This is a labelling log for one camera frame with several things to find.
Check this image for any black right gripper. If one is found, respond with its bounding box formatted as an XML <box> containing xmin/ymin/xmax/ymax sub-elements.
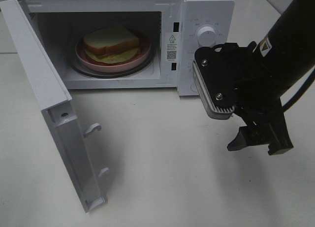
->
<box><xmin>227</xmin><ymin>42</ymin><xmax>293</xmax><ymax>156</ymax></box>

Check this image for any round microwave door button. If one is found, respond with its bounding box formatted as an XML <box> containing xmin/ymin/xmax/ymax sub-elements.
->
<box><xmin>190</xmin><ymin>83</ymin><xmax>197</xmax><ymax>93</ymax></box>

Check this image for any white bread sandwich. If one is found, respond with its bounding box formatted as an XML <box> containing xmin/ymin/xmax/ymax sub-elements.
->
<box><xmin>83</xmin><ymin>26</ymin><xmax>141</xmax><ymax>65</ymax></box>

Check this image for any pink round plate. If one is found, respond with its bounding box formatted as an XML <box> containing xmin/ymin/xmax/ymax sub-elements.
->
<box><xmin>75</xmin><ymin>29</ymin><xmax>155</xmax><ymax>74</ymax></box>

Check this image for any white microwave door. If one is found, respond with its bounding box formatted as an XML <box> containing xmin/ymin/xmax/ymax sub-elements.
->
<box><xmin>0</xmin><ymin>0</ymin><xmax>107</xmax><ymax>212</ymax></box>

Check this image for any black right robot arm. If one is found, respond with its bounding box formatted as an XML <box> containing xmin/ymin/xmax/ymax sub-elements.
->
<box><xmin>225</xmin><ymin>0</ymin><xmax>315</xmax><ymax>155</ymax></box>

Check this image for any white upper microwave knob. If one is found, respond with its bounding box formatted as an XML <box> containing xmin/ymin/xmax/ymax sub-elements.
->
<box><xmin>197</xmin><ymin>25</ymin><xmax>217</xmax><ymax>47</ymax></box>

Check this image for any glass microwave turntable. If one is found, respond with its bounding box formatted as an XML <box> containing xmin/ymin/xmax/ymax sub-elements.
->
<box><xmin>67</xmin><ymin>50</ymin><xmax>155</xmax><ymax>79</ymax></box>

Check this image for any white microwave oven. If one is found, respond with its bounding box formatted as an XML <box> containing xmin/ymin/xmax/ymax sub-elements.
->
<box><xmin>17</xmin><ymin>0</ymin><xmax>234</xmax><ymax>96</ymax></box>

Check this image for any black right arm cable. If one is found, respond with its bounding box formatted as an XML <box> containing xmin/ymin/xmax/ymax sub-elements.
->
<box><xmin>280</xmin><ymin>66</ymin><xmax>315</xmax><ymax>113</ymax></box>

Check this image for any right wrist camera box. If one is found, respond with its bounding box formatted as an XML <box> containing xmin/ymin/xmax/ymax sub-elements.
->
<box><xmin>192</xmin><ymin>43</ymin><xmax>237</xmax><ymax>120</ymax></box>

